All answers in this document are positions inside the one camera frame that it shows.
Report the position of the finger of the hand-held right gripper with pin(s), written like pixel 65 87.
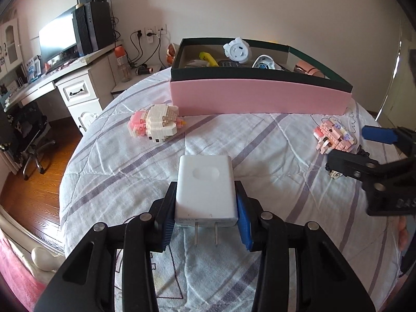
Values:
pixel 347 165
pixel 377 134

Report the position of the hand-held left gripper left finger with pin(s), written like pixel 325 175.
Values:
pixel 165 224

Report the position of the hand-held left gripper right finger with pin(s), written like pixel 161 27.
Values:
pixel 245 227

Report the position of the white charger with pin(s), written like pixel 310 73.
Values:
pixel 204 185

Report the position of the pink box with dark rim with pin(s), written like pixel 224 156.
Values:
pixel 260 96

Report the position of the white round device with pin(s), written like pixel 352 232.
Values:
pixel 265 61

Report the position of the white plug adapter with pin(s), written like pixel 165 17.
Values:
pixel 235 50

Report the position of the yellow banana toy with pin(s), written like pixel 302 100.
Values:
pixel 208 59

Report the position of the person's right hand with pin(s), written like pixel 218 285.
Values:
pixel 404 234

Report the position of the white and pink brick figure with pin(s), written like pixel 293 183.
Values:
pixel 159 123

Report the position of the white plastic stand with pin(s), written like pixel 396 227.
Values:
pixel 87 120

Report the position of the black and pink cylinder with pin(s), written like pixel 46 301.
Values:
pixel 144 70

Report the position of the black remote control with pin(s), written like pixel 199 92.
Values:
pixel 229 64

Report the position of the white desk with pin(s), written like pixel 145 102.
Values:
pixel 81 91

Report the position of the pink rug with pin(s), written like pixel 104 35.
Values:
pixel 16 276

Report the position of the orange cap bottle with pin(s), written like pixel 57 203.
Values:
pixel 122 65

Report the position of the black office chair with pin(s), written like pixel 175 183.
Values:
pixel 27 133

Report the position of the orange round object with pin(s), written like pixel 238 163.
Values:
pixel 170 53

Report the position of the blue desktop box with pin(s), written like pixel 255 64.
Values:
pixel 33 68

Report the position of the black computer tower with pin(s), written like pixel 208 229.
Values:
pixel 94 27

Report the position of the computer monitor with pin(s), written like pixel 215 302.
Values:
pixel 57 37

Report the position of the white glass-door cabinet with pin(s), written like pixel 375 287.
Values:
pixel 9 45

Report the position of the wall sockets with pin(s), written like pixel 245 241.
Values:
pixel 156 32

